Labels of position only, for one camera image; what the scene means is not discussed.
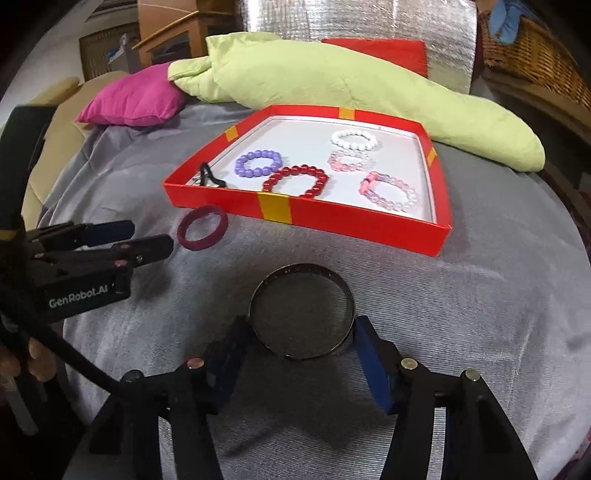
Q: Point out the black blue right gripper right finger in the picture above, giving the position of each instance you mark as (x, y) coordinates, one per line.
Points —
(480, 441)

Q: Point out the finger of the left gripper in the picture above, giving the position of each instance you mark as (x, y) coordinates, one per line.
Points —
(126, 254)
(69, 236)

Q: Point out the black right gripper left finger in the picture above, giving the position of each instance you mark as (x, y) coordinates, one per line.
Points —
(127, 424)

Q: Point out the maroon hair band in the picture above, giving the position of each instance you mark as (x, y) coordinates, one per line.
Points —
(202, 228)

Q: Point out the dark metal bangle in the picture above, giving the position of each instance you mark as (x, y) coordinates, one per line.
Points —
(302, 312)

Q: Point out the red jewelry box tray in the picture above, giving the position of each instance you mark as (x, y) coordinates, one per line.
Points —
(361, 174)

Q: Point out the person's left hand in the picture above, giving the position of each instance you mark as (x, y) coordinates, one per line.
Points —
(40, 362)

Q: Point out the beige leather sofa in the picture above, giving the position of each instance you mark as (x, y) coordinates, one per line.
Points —
(64, 136)

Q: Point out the grey bed blanket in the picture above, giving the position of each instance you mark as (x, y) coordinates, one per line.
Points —
(509, 296)

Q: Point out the magenta pillow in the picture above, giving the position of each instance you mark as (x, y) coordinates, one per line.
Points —
(143, 99)

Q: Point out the brown wooden cabinet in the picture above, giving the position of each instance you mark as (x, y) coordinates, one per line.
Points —
(161, 22)

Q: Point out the light green folded duvet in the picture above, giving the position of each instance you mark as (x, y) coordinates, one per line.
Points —
(259, 69)

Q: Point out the wooden side table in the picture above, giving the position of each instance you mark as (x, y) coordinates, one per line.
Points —
(563, 128)

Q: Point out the red cushion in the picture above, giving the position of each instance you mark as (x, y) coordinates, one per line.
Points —
(409, 54)

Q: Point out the wicker basket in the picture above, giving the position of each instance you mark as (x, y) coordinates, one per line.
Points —
(535, 56)

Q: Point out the silver insulation foil panel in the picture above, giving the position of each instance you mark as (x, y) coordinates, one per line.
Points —
(448, 28)

